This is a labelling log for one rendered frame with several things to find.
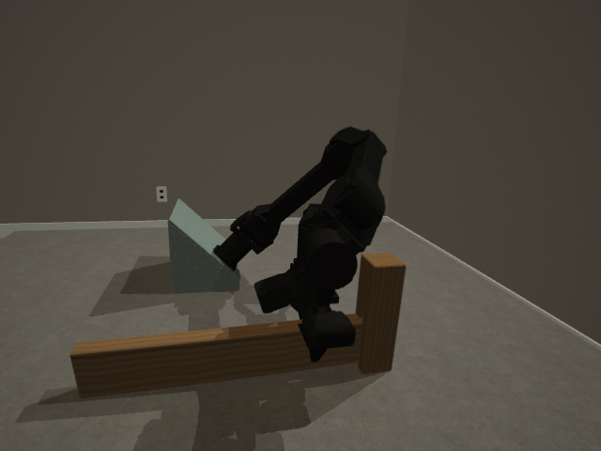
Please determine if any brown wooden rail with metal hooks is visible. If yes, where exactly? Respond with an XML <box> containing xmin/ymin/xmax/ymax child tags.
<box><xmin>70</xmin><ymin>314</ymin><xmax>363</xmax><ymax>398</ymax></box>

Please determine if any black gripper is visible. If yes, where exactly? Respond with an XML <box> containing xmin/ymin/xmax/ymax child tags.
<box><xmin>291</xmin><ymin>257</ymin><xmax>356</xmax><ymax>362</ymax></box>

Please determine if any brown wooden post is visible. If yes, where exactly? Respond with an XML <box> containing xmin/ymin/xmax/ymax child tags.
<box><xmin>356</xmin><ymin>253</ymin><xmax>406</xmax><ymax>374</ymax></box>

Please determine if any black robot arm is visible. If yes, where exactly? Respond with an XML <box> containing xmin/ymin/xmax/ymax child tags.
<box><xmin>213</xmin><ymin>127</ymin><xmax>388</xmax><ymax>314</ymax></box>

